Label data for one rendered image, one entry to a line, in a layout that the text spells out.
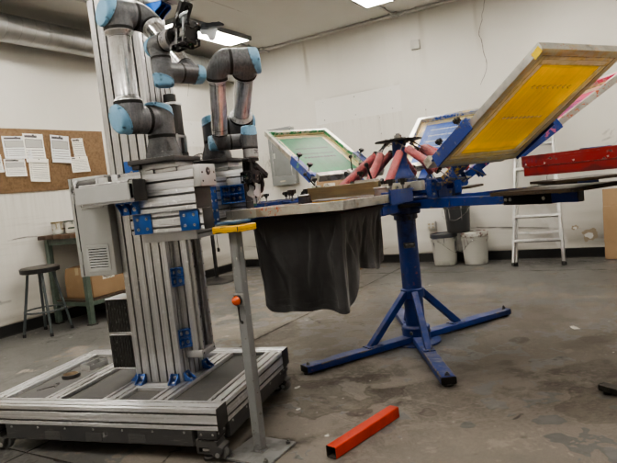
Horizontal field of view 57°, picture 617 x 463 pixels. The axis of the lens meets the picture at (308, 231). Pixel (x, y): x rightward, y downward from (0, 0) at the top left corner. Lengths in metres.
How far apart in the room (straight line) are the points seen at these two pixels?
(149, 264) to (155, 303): 0.19
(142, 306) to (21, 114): 3.74
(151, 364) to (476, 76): 5.20
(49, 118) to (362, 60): 3.72
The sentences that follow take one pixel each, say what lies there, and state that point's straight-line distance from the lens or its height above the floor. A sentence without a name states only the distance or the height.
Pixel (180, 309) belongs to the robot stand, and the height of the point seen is 0.57.
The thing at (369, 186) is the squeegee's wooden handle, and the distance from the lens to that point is 2.82.
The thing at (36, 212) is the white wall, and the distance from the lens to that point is 6.17.
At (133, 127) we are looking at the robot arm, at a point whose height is 1.38.
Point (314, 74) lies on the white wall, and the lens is 7.77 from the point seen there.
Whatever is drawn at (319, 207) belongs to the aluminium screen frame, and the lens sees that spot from 2.28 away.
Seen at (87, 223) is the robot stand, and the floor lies 1.01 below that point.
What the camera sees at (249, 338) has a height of 0.49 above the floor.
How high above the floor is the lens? 1.07
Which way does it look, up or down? 4 degrees down
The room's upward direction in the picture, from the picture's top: 6 degrees counter-clockwise
